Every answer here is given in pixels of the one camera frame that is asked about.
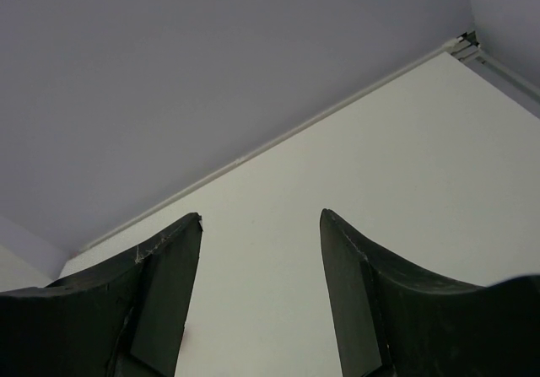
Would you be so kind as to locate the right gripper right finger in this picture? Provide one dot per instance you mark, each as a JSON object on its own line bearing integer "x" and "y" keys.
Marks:
{"x": 392, "y": 317}

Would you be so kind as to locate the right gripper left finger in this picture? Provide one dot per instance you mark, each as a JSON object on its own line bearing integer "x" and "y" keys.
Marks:
{"x": 124, "y": 316}

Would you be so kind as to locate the aluminium frame rail back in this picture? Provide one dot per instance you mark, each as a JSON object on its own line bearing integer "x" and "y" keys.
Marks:
{"x": 445, "y": 47}

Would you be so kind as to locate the aluminium frame rail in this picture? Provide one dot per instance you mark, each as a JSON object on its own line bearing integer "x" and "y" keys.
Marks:
{"x": 468, "y": 50}
{"x": 445, "y": 47}

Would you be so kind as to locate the aluminium frame rail right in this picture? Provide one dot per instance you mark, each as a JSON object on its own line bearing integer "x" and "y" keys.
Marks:
{"x": 468, "y": 50}

